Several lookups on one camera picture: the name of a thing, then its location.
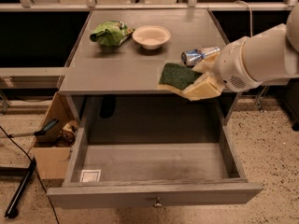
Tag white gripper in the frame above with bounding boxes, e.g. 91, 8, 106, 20
182, 36, 260, 101

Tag green and yellow sponge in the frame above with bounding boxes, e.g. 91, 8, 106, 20
158, 63, 202, 94

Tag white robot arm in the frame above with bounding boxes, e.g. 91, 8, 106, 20
181, 4, 299, 101

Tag open grey top drawer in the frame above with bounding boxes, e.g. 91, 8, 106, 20
48, 127, 263, 209

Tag metal drawer knob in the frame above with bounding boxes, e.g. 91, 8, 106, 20
153, 197, 163, 208

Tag white sticker in drawer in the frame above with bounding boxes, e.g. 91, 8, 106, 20
80, 169, 101, 183

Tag blue silver soda can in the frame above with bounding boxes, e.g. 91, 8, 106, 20
181, 47, 220, 67

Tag grey wooden cabinet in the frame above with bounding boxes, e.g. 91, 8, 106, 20
57, 8, 251, 145

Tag crumpled green chip bag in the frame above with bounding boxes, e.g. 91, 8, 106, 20
90, 21, 135, 46

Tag crumpled items in box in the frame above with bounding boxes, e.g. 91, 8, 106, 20
56, 120, 78, 147

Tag cardboard box on floor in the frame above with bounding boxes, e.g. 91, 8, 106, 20
33, 92, 78, 179

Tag black bar on floor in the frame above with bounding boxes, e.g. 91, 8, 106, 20
5, 159, 36, 218

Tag white hanging cable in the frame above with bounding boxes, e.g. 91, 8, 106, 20
235, 0, 254, 38

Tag black handled grabber tool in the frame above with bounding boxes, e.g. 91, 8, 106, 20
0, 119, 59, 138

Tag metal railing frame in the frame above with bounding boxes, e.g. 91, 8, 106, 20
1, 0, 298, 88

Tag black floor cable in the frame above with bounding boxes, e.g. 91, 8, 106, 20
0, 125, 60, 224

